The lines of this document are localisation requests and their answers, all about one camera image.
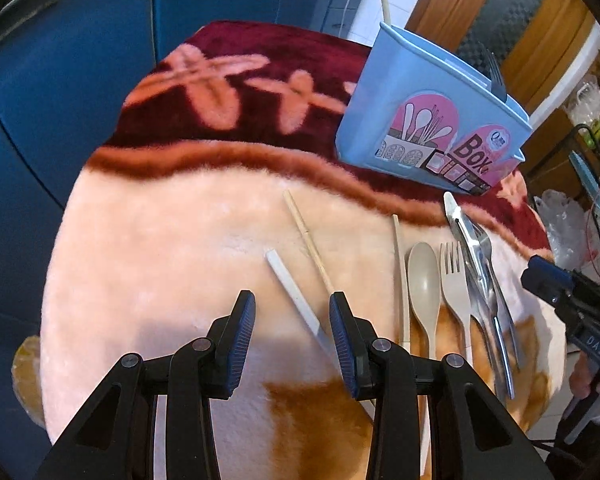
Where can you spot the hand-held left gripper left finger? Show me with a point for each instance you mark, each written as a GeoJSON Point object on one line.
{"type": "Point", "coordinates": [242, 345]}

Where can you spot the plush red pink blanket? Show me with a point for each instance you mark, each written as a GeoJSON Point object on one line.
{"type": "Point", "coordinates": [180, 260]}

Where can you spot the person's right hand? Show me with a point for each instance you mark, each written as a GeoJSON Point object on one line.
{"type": "Point", "coordinates": [582, 382]}

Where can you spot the metal knife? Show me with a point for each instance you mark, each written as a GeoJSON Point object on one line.
{"type": "Point", "coordinates": [460, 230]}

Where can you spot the round wooden table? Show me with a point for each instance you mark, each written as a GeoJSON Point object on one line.
{"type": "Point", "coordinates": [27, 380]}

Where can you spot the clear plastic bag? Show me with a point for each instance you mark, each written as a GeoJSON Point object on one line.
{"type": "Point", "coordinates": [562, 225]}

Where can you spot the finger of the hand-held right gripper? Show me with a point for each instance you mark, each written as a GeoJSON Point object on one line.
{"type": "Point", "coordinates": [545, 272]}

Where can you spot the crumpled plastic bag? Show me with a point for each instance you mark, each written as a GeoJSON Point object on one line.
{"type": "Point", "coordinates": [590, 102]}

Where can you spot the slim beige chopstick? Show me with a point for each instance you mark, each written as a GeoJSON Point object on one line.
{"type": "Point", "coordinates": [399, 270]}

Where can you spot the white chopstick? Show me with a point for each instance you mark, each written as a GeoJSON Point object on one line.
{"type": "Point", "coordinates": [292, 287]}

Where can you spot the light blue utensil box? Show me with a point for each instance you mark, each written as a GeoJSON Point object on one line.
{"type": "Point", "coordinates": [380, 110]}

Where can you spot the beige plastic spoon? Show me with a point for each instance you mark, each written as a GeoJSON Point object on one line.
{"type": "Point", "coordinates": [423, 280]}

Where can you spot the beige plastic fork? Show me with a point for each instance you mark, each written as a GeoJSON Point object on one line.
{"type": "Point", "coordinates": [455, 290]}

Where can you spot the blue white striped object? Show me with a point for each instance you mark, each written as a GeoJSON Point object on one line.
{"type": "Point", "coordinates": [586, 180]}

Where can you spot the wooden door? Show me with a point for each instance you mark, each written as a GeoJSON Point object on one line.
{"type": "Point", "coordinates": [430, 5]}

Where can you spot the dark metal fork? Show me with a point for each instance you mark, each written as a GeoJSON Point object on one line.
{"type": "Point", "coordinates": [495, 77]}

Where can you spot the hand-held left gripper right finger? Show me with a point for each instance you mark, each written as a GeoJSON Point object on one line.
{"type": "Point", "coordinates": [342, 345]}

